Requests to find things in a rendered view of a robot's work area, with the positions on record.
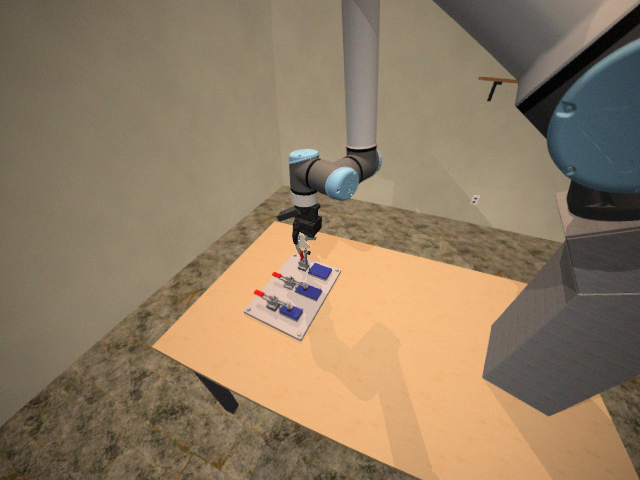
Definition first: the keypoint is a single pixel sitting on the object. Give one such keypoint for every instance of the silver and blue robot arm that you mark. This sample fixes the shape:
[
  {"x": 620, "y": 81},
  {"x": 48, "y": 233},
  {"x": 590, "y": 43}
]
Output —
[{"x": 593, "y": 136}]

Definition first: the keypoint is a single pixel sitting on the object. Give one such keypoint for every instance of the grey toggle clamp with red handle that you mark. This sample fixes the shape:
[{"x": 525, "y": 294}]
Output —
[
  {"x": 290, "y": 284},
  {"x": 271, "y": 303}
]

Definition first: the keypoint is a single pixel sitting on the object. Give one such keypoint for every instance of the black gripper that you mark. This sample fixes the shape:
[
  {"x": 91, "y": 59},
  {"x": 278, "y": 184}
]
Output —
[{"x": 307, "y": 219}]

